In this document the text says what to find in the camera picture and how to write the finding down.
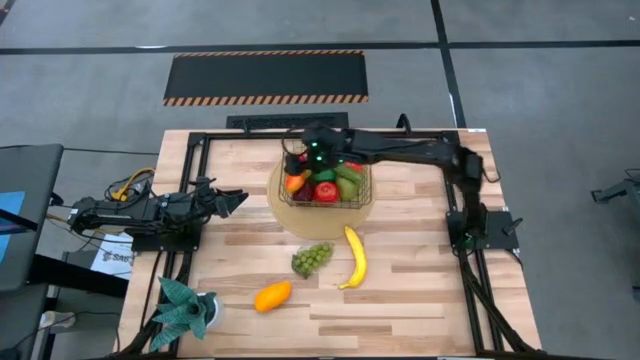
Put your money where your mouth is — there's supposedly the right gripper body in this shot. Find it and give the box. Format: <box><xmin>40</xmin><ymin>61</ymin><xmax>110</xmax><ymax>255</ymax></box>
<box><xmin>300</xmin><ymin>124</ymin><xmax>348</xmax><ymax>169</ymax></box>

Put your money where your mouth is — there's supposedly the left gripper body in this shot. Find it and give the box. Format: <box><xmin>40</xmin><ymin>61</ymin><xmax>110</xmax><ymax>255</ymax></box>
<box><xmin>196</xmin><ymin>183</ymin><xmax>229</xmax><ymax>219</ymax></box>

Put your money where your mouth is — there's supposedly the green cucumber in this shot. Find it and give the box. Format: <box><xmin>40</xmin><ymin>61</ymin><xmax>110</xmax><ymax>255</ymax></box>
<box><xmin>333</xmin><ymin>163</ymin><xmax>365</xmax><ymax>185</ymax></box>

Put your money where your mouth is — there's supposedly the bright red apple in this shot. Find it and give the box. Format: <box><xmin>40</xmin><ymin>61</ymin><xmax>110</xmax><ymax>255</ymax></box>
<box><xmin>313</xmin><ymin>180</ymin><xmax>341</xmax><ymax>204</ymax></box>

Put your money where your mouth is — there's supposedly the green apple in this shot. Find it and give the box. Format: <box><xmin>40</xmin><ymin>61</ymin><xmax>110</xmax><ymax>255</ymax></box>
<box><xmin>335</xmin><ymin>175</ymin><xmax>360</xmax><ymax>203</ymax></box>

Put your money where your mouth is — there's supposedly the round cork mat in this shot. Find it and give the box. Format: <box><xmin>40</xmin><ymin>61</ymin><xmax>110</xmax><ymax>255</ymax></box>
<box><xmin>267</xmin><ymin>158</ymin><xmax>377</xmax><ymax>241</ymax></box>

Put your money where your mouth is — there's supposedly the black striped-edge floor mat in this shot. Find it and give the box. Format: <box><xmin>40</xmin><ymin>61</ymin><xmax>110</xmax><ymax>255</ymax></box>
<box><xmin>162</xmin><ymin>49</ymin><xmax>370</xmax><ymax>107</ymax></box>

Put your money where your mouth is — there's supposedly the green grape bunch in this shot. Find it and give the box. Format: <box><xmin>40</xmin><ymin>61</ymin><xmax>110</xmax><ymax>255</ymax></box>
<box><xmin>291</xmin><ymin>242</ymin><xmax>335</xmax><ymax>280</ymax></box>

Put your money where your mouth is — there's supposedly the yellow-orange mango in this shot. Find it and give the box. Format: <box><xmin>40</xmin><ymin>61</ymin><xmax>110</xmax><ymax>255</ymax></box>
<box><xmin>253</xmin><ymin>280</ymin><xmax>293</xmax><ymax>314</ymax></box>

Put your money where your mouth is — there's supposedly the white plant pot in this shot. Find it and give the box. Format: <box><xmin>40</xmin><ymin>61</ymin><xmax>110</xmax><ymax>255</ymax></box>
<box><xmin>197</xmin><ymin>292</ymin><xmax>226</xmax><ymax>331</ymax></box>

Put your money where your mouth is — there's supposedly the green artificial plant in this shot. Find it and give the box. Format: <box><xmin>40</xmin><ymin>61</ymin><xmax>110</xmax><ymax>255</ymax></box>
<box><xmin>149</xmin><ymin>277</ymin><xmax>217</xmax><ymax>352</ymax></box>

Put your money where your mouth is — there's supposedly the white printed paper sheet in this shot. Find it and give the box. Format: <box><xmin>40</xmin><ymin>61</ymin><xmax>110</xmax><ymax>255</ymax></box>
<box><xmin>90</xmin><ymin>232</ymin><xmax>135</xmax><ymax>280</ymax></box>

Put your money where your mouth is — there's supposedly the yellow banana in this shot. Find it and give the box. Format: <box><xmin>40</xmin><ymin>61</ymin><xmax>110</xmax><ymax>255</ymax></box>
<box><xmin>338</xmin><ymin>225</ymin><xmax>369</xmax><ymax>291</ymax></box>

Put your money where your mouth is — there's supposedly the black metal beam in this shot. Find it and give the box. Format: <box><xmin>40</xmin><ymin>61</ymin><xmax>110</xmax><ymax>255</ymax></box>
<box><xmin>29</xmin><ymin>253</ymin><xmax>129</xmax><ymax>299</ymax></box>

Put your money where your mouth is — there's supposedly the white power strip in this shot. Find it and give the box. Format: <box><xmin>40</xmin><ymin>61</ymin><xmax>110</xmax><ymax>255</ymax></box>
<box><xmin>39</xmin><ymin>310</ymin><xmax>77</xmax><ymax>329</ymax></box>

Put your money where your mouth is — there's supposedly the blue screen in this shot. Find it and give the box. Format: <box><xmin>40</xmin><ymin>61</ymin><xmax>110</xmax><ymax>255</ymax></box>
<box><xmin>0</xmin><ymin>191</ymin><xmax>26</xmax><ymax>265</ymax></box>

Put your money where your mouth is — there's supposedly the black metal table frame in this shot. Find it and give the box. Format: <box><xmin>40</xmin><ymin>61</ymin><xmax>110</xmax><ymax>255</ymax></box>
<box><xmin>117</xmin><ymin>128</ymin><xmax>546</xmax><ymax>359</ymax></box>

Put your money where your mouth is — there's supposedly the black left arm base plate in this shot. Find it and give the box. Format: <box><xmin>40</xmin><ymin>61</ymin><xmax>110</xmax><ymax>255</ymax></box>
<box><xmin>130</xmin><ymin>230</ymin><xmax>200</xmax><ymax>253</ymax></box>

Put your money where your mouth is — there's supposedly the gold wire basket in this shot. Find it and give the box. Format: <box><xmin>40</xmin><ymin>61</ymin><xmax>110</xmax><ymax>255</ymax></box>
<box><xmin>277</xmin><ymin>138</ymin><xmax>374</xmax><ymax>210</ymax></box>

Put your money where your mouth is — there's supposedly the yellow cable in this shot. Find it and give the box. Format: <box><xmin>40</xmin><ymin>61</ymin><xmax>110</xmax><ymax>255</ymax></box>
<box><xmin>110</xmin><ymin>167</ymin><xmax>156</xmax><ymax>202</ymax></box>

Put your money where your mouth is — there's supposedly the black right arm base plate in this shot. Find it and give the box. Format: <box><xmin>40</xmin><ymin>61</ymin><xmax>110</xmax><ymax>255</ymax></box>
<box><xmin>446</xmin><ymin>209</ymin><xmax>521</xmax><ymax>252</ymax></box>

